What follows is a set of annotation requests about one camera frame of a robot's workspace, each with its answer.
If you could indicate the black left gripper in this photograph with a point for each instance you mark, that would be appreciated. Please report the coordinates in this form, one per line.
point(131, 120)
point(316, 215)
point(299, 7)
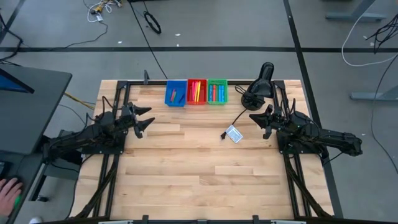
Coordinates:
point(129, 119)

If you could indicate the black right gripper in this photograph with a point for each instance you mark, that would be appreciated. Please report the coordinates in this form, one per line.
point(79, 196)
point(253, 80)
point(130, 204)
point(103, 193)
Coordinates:
point(276, 123)

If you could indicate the teal marker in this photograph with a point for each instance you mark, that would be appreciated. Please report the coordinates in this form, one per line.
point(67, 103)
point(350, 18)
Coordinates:
point(175, 99)

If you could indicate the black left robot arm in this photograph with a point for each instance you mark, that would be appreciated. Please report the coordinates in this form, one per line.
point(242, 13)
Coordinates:
point(77, 140)

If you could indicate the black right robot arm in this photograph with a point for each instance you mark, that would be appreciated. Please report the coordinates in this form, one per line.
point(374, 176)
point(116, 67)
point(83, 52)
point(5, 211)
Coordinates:
point(335, 138)

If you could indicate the blue plastic basket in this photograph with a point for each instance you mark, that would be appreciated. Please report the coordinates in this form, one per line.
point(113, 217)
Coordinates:
point(169, 85)

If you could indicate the green plastic basket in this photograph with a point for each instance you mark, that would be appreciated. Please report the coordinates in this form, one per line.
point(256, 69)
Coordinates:
point(226, 93)

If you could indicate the red plastic basket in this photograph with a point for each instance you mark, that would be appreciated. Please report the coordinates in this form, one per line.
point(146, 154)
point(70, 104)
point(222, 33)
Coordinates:
point(189, 93)

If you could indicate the black desk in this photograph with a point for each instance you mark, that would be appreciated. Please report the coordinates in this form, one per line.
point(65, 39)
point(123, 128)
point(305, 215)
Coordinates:
point(37, 118)

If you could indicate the grey table foot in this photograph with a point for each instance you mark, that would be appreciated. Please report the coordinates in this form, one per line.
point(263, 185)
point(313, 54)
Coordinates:
point(370, 96)
point(351, 15)

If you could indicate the dark grey desk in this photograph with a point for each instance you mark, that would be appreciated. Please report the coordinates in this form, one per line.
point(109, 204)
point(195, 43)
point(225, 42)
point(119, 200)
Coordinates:
point(31, 168)

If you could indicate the computer monitor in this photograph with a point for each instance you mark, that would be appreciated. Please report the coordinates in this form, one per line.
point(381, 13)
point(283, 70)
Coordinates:
point(12, 84)

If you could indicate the person's shoe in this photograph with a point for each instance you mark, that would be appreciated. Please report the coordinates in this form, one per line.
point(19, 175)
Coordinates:
point(35, 220)

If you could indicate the person's hand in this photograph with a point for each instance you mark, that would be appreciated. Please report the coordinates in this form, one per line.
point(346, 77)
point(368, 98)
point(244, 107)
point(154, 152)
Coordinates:
point(7, 196)

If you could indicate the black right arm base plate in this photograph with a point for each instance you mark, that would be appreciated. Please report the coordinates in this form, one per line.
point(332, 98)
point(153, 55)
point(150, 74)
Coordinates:
point(281, 149)

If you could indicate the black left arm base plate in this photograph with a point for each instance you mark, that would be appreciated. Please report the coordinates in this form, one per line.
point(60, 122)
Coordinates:
point(118, 151)

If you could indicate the black aluminium rig frame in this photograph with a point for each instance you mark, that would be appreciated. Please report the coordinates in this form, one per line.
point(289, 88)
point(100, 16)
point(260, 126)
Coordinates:
point(122, 186)

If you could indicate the black desk leg frame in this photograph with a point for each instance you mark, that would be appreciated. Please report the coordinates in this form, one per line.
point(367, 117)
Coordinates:
point(62, 171)

